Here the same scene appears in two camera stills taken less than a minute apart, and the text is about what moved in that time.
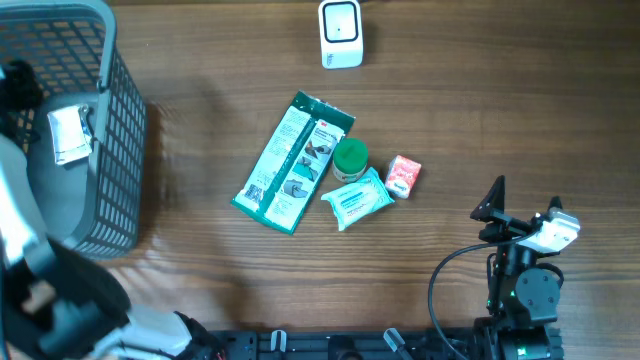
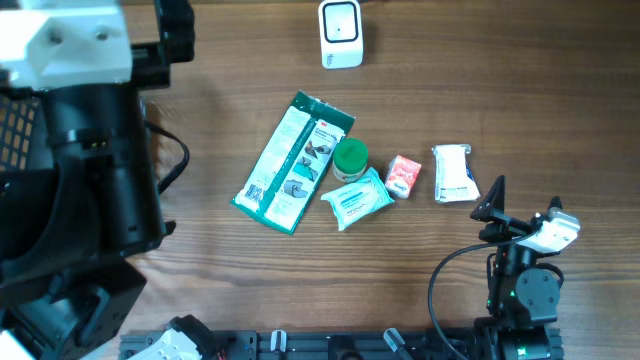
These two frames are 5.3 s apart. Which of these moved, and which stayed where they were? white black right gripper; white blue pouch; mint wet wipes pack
Moved: white blue pouch
Stayed: white black right gripper; mint wet wipes pack
